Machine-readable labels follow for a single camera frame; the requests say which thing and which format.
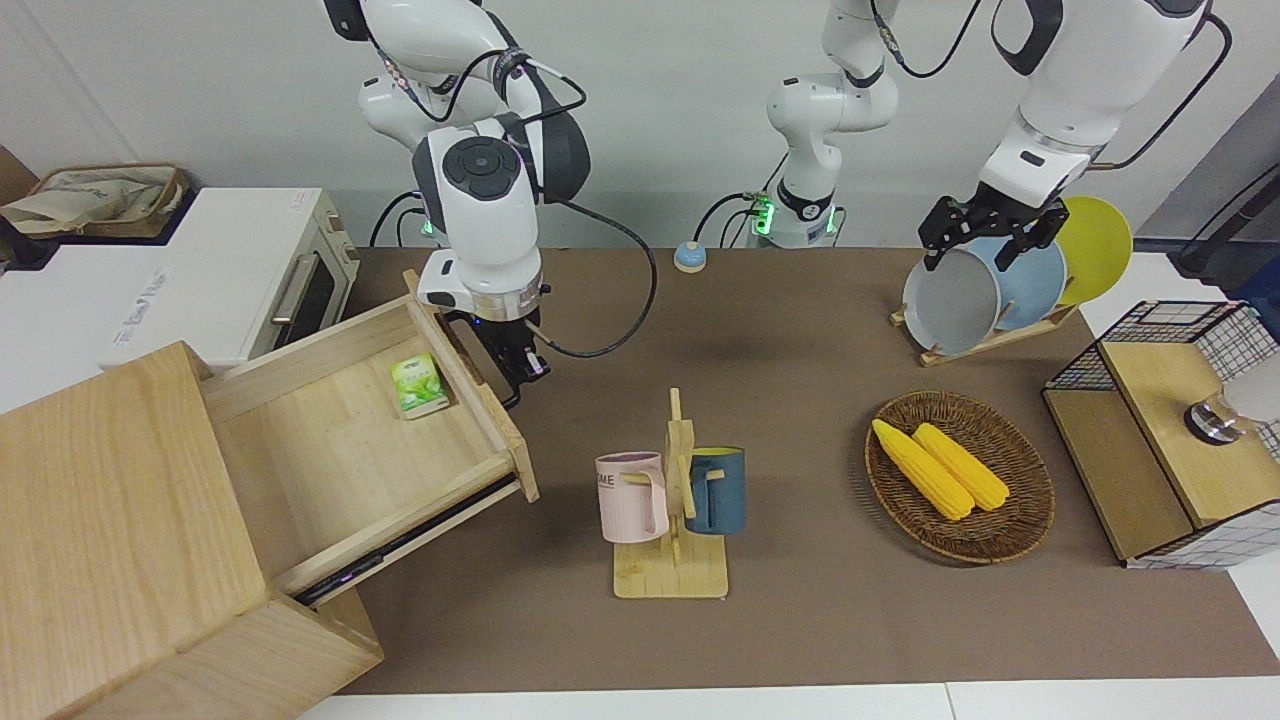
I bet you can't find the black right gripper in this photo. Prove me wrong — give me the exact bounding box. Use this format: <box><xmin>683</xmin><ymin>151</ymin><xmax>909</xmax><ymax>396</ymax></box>
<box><xmin>470</xmin><ymin>312</ymin><xmax>551</xmax><ymax>411</ymax></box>

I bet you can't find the green tea packet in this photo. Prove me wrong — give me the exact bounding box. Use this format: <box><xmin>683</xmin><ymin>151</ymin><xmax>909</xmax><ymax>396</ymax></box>
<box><xmin>390</xmin><ymin>352</ymin><xmax>451</xmax><ymax>421</ymax></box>

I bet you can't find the black base cable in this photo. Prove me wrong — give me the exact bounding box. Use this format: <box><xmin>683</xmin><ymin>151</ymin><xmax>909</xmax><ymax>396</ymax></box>
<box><xmin>695</xmin><ymin>150</ymin><xmax>791</xmax><ymax>251</ymax></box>
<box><xmin>370</xmin><ymin>190</ymin><xmax>423</xmax><ymax>249</ymax></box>

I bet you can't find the round wicker basket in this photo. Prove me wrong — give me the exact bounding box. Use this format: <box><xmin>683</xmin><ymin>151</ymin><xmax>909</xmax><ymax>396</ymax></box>
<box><xmin>864</xmin><ymin>390</ymin><xmax>1057</xmax><ymax>566</ymax></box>

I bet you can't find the pink mug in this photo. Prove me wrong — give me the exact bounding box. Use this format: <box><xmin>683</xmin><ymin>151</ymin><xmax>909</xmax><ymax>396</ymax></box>
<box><xmin>595</xmin><ymin>452</ymin><xmax>671</xmax><ymax>545</ymax></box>

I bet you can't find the wooden mug tree stand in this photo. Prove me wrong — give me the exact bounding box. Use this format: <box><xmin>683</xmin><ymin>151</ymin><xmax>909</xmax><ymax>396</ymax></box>
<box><xmin>612</xmin><ymin>387</ymin><xmax>731</xmax><ymax>601</ymax></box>

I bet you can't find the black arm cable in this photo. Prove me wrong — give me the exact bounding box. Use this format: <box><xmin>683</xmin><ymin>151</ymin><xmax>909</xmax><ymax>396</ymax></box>
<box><xmin>870</xmin><ymin>0</ymin><xmax>1233</xmax><ymax>171</ymax></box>
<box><xmin>375</xmin><ymin>40</ymin><xmax>659</xmax><ymax>359</ymax></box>

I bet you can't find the dark blue mug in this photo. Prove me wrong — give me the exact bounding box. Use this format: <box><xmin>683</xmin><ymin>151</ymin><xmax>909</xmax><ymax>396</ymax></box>
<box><xmin>685</xmin><ymin>446</ymin><xmax>747</xmax><ymax>536</ymax></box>

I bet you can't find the wire and wood shelf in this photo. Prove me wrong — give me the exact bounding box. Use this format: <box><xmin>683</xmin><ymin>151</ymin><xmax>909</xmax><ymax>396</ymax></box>
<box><xmin>1042</xmin><ymin>300</ymin><xmax>1280</xmax><ymax>571</ymax></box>

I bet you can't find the wooden plate rack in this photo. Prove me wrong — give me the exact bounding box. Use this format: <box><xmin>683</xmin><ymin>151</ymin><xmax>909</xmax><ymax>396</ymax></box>
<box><xmin>890</xmin><ymin>300</ymin><xmax>1081</xmax><ymax>368</ymax></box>

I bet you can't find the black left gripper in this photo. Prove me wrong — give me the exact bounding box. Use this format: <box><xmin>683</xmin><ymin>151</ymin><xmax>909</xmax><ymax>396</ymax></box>
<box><xmin>918</xmin><ymin>198</ymin><xmax>1069</xmax><ymax>273</ymax></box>

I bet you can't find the white silver cylindrical object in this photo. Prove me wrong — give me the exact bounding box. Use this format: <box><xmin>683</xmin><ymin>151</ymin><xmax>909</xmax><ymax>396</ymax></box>
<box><xmin>1185</xmin><ymin>355</ymin><xmax>1280</xmax><ymax>447</ymax></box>

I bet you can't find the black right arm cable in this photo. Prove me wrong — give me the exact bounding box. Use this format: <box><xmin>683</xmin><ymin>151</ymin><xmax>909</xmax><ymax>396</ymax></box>
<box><xmin>375</xmin><ymin>40</ymin><xmax>659</xmax><ymax>359</ymax></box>

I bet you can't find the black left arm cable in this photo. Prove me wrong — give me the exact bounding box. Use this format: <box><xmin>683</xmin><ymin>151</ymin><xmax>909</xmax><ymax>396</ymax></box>
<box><xmin>870</xmin><ymin>0</ymin><xmax>1233</xmax><ymax>171</ymax></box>

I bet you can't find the light blue plate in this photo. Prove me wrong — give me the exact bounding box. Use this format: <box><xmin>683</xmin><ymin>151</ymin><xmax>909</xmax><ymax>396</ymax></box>
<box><xmin>965</xmin><ymin>235</ymin><xmax>1069</xmax><ymax>331</ymax></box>

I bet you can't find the white toaster oven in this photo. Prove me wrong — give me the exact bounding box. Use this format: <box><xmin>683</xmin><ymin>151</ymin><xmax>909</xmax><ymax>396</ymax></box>
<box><xmin>0</xmin><ymin>187</ymin><xmax>361</xmax><ymax>416</ymax></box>

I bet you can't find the grey plate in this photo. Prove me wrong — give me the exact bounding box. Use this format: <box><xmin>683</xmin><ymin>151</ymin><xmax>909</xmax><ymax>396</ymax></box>
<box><xmin>902</xmin><ymin>248</ymin><xmax>1003</xmax><ymax>356</ymax></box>

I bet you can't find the wooden cabinet box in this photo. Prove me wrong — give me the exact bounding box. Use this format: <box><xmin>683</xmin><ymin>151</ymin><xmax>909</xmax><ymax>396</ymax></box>
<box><xmin>0</xmin><ymin>340</ymin><xmax>386</xmax><ymax>720</ymax></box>

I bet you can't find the wooden drawer with black handle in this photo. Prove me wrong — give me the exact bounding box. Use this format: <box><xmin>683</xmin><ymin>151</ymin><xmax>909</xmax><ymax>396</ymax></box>
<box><xmin>195</xmin><ymin>268</ymin><xmax>541</xmax><ymax>607</ymax></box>

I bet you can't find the yellow corn cob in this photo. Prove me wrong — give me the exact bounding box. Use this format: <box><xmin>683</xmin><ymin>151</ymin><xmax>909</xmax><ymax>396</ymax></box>
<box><xmin>912</xmin><ymin>422</ymin><xmax>1011</xmax><ymax>512</ymax></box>
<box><xmin>872</xmin><ymin>418</ymin><xmax>976</xmax><ymax>522</ymax></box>

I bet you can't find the yellow plate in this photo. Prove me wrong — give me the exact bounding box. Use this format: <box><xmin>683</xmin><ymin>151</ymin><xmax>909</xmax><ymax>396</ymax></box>
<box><xmin>1055</xmin><ymin>196</ymin><xmax>1134</xmax><ymax>306</ymax></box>

